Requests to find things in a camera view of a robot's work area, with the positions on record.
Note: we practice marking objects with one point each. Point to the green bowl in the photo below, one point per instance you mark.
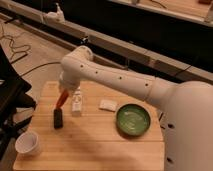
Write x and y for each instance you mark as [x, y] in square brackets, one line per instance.
[132, 120]

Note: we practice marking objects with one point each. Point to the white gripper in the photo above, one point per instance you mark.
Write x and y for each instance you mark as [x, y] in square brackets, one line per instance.
[68, 82]

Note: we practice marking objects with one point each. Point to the white sponge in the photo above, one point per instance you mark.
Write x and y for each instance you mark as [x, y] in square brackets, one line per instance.
[108, 105]

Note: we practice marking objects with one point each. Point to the white bottle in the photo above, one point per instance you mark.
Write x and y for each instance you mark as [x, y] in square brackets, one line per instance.
[77, 103]

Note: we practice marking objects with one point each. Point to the black rectangular block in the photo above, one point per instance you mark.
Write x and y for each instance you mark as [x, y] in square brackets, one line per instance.
[58, 119]

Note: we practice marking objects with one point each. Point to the black chair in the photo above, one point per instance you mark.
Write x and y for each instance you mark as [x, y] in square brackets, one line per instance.
[12, 96]

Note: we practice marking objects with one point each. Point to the white clamp on rail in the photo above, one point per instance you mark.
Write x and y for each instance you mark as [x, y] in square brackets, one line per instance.
[58, 15]

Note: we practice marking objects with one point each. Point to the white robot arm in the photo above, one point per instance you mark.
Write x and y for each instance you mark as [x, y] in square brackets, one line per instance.
[188, 107]

